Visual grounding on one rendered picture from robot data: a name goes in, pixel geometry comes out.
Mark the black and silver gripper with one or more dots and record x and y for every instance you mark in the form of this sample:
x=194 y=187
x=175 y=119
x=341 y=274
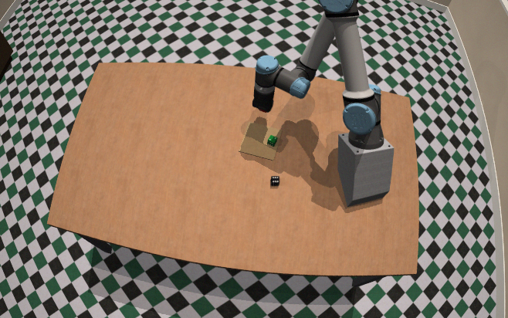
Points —
x=263 y=95

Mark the green die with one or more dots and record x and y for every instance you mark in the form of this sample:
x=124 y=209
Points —
x=272 y=140

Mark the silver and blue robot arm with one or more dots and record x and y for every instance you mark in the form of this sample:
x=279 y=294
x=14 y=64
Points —
x=361 y=108

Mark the tan square mat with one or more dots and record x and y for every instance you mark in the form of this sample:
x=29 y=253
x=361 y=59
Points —
x=255 y=140

